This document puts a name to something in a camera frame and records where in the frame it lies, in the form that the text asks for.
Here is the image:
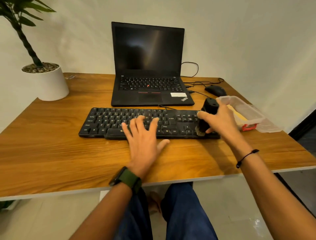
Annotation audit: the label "clear plastic box red latches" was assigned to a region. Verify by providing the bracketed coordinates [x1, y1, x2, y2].
[216, 95, 266, 132]

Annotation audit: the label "green strap smartwatch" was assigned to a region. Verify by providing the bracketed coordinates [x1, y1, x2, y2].
[108, 166, 143, 195]

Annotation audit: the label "black computer mouse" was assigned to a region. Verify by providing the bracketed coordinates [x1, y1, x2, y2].
[204, 85, 227, 97]

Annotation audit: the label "black keyboard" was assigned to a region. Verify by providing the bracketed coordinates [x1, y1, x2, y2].
[78, 107, 221, 141]

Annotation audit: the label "green potted plant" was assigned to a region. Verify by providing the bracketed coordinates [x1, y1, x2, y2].
[0, 0, 57, 69]

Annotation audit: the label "person's left hand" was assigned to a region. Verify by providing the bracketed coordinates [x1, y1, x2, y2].
[121, 115, 171, 180]

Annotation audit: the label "yellow cloth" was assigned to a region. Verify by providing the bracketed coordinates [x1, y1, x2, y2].
[226, 104, 249, 123]

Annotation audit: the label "person's blue jeans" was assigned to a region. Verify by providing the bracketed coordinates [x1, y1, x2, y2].
[113, 182, 219, 240]

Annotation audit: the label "person's right forearm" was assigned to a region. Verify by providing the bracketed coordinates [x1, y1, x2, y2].
[237, 151, 316, 240]

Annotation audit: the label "clear plastic box lid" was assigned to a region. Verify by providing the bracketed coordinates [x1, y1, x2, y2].
[249, 104, 284, 134]

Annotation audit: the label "black looped laptop cable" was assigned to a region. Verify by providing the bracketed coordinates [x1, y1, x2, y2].
[181, 61, 199, 78]

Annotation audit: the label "black cleaning brush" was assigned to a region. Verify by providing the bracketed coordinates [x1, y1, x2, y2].
[195, 97, 220, 137]

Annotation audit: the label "black laptop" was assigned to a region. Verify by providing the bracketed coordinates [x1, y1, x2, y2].
[111, 21, 195, 107]

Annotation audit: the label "person's right hand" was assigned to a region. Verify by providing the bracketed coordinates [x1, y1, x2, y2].
[197, 99, 253, 160]

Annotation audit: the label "black door frame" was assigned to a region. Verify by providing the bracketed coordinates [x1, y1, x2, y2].
[274, 108, 316, 219]

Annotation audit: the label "black cord bracelet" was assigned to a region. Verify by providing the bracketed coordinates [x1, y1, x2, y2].
[236, 149, 260, 169]

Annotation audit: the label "black mouse cable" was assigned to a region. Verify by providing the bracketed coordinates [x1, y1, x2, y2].
[184, 77, 224, 88]

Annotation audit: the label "person's bare foot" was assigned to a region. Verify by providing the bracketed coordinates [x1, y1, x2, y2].
[147, 191, 162, 216]

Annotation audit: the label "person's left forearm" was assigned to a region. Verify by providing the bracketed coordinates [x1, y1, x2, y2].
[69, 183, 134, 240]

